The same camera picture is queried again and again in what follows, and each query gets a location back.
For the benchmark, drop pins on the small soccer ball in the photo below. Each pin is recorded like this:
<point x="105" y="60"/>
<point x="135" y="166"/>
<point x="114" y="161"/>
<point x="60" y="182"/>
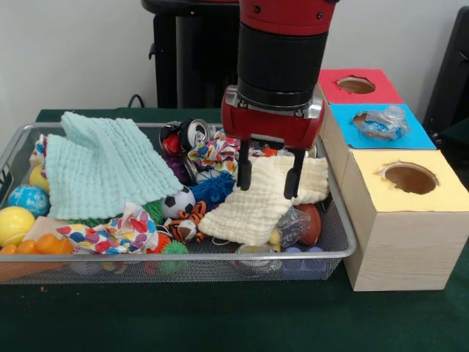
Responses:
<point x="177" y="201"/>

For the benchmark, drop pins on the cream waffle cloth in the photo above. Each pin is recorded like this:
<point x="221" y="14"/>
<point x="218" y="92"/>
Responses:
<point x="256" y="209"/>

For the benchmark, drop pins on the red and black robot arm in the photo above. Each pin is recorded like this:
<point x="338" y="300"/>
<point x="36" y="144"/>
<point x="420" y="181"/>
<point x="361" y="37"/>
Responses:
<point x="282" y="58"/>

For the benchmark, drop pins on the yellow tennis ball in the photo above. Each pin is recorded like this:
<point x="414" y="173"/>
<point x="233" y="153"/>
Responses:
<point x="14" y="225"/>

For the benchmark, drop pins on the crumpled colourful spotted cloth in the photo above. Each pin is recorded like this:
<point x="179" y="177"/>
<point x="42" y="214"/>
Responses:
<point x="212" y="150"/>

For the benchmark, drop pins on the orange tiger plush toy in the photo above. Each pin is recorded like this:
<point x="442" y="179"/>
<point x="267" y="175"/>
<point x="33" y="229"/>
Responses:
<point x="187" y="225"/>

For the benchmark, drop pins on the dark green table cloth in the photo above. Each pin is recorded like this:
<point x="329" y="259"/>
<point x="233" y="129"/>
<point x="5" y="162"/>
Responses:
<point x="220" y="319"/>

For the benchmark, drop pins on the crushed clear plastic bottle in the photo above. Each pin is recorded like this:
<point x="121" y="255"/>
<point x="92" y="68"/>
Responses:
<point x="381" y="124"/>

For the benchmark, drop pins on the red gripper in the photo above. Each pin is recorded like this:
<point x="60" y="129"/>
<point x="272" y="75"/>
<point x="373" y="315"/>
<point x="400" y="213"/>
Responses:
<point x="271" y="126"/>

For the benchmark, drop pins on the mint green waffle cloth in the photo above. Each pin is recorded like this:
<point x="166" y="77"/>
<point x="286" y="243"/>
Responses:
<point x="110" y="165"/>

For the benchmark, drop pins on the blue globe ball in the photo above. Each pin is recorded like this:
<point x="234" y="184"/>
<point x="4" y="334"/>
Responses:
<point x="29" y="199"/>

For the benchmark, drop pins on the brown toy football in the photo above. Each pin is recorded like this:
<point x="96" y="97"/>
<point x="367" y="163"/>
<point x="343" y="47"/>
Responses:
<point x="311" y="221"/>

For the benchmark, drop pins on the wooden box with three holes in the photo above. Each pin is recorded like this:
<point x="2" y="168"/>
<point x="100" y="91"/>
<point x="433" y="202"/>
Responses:
<point x="403" y="249"/>

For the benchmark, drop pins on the orange plastic toy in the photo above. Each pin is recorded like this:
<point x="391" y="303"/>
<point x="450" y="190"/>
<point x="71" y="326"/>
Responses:
<point x="47" y="243"/>

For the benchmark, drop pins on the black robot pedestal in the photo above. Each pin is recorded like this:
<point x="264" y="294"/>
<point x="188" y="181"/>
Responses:
<point x="198" y="55"/>

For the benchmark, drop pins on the large colourful spotted cloth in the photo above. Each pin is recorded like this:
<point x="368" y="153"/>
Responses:
<point x="110" y="234"/>

